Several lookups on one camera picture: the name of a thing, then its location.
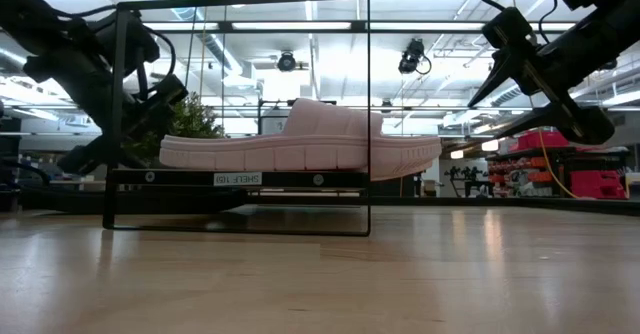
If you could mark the black metal frame shelf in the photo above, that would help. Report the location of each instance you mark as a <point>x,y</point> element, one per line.
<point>290,179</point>

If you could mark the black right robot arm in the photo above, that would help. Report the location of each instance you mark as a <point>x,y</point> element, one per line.
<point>610,29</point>

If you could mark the black ceiling spotlight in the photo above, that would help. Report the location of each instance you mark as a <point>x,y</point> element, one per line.
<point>286,62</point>

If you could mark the red crate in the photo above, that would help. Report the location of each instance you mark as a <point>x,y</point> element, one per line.
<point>597,184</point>

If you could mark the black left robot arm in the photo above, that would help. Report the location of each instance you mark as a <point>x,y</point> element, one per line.
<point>30,14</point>

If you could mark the green potted plant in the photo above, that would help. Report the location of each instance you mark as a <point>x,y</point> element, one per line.
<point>195,119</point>

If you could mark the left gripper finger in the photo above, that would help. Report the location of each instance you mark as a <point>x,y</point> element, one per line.
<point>136,146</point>
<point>156,126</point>

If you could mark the black ceiling light rail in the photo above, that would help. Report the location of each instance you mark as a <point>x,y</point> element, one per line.
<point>357,26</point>

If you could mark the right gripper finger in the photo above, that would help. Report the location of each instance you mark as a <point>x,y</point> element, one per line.
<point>542,120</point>
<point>502,81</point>

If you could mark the red storage bin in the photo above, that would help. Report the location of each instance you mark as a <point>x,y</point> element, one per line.
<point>540,140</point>

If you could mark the pink foam slide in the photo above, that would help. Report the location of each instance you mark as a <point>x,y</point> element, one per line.
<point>300,154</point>

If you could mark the black aluminium rail frame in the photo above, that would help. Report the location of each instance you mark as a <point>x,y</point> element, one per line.
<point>500,205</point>

